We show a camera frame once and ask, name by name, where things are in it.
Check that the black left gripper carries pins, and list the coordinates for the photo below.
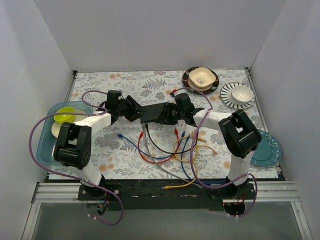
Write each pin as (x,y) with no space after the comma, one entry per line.
(131,108)

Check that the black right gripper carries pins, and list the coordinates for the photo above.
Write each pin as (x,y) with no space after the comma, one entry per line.
(165,113)

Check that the black network switch box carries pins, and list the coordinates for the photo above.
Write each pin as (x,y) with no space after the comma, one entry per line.
(151,113)

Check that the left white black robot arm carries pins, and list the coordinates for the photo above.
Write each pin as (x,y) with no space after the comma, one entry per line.
(74,141)

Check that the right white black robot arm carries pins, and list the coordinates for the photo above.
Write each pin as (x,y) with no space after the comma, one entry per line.
(239,133)

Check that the dark brown round plate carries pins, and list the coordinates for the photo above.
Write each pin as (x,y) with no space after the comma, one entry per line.
(185,83)

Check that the cream square bowl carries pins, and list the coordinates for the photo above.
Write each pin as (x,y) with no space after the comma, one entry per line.
(201,79)

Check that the blue striped white plate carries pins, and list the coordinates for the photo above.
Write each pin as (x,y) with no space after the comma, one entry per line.
(229,101)

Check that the lime green plastic bowl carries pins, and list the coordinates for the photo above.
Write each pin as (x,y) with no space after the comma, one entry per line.
(65,115)

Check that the white round bowl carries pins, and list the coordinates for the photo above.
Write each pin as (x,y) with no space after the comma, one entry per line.
(242,93)

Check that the cream plastic plate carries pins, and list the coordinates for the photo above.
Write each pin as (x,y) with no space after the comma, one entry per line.
(55,129)

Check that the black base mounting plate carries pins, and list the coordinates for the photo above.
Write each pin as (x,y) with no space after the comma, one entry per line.
(148,194)

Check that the teal scalloped plate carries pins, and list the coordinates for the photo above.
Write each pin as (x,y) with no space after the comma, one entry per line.
(268,153)

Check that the aluminium frame rail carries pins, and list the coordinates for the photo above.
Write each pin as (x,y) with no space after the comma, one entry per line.
(61,211)

